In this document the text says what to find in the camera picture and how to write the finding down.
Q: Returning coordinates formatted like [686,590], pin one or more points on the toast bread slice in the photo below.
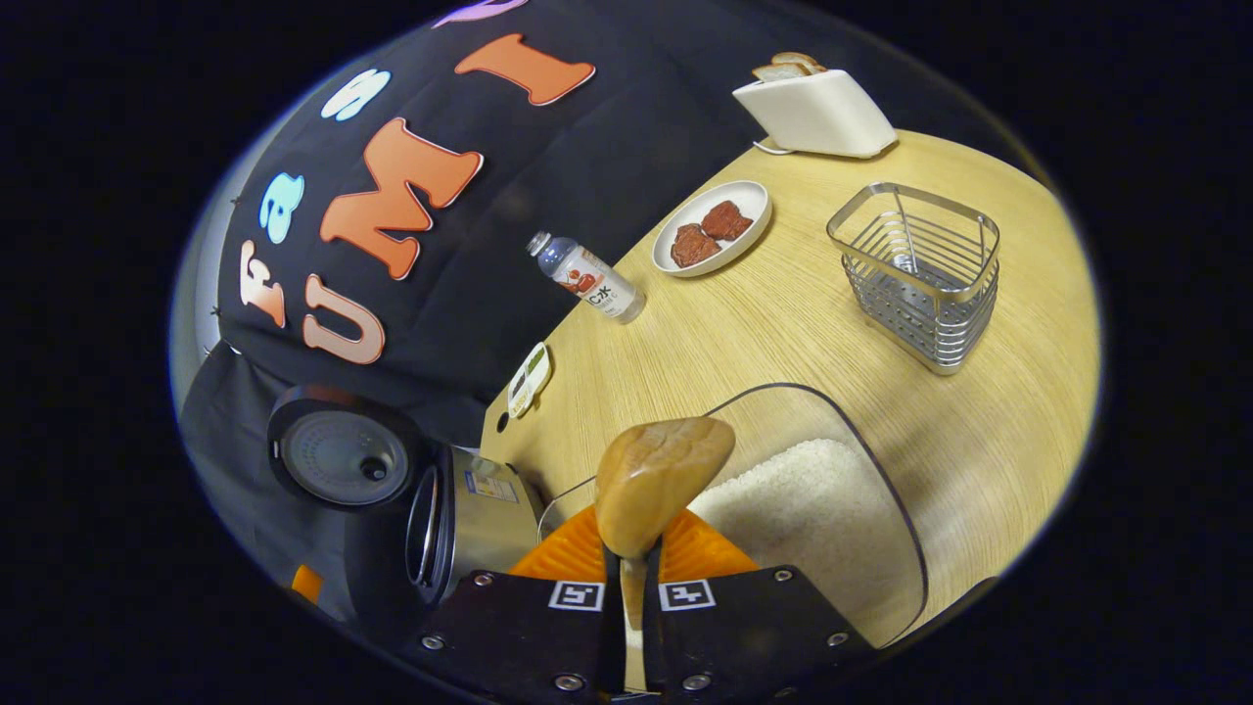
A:
[780,71]
[803,60]

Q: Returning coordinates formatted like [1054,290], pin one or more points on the clear drink bottle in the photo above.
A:
[592,279]

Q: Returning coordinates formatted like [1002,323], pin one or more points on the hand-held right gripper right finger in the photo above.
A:
[754,636]

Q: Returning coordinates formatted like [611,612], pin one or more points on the black backdrop cloth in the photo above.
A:
[548,166]

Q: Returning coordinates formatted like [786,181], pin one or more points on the clear plastic rice container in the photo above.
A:
[881,587]

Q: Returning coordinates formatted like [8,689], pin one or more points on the wooden spoon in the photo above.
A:
[656,480]

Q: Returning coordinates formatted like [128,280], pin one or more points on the white round plate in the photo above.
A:
[749,201]

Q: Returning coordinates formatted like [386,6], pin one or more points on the white toaster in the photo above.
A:
[822,113]

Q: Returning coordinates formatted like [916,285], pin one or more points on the brown meat piece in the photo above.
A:
[726,221]
[694,247]

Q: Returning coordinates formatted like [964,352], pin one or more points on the white divided bean dish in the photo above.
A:
[530,380]

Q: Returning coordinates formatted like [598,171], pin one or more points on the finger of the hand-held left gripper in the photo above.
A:
[306,584]

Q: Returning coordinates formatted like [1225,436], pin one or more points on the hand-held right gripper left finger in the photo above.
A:
[509,636]

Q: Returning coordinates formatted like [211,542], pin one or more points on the black rice cooker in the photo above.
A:
[343,455]

